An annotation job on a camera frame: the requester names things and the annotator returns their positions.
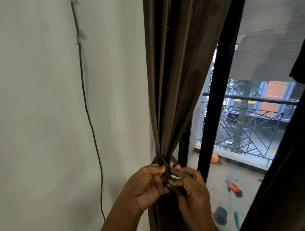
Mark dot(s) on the person's left hand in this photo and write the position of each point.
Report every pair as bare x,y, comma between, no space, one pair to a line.
145,188

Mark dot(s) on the orange work glove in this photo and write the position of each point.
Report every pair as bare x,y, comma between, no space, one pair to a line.
234,188

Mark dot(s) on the dark brown satin curtain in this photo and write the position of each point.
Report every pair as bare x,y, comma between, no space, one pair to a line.
281,178
181,59

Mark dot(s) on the person's right hand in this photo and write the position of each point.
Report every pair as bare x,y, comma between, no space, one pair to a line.
193,195

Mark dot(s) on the dark grey round pot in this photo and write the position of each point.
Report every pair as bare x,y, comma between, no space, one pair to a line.
220,215

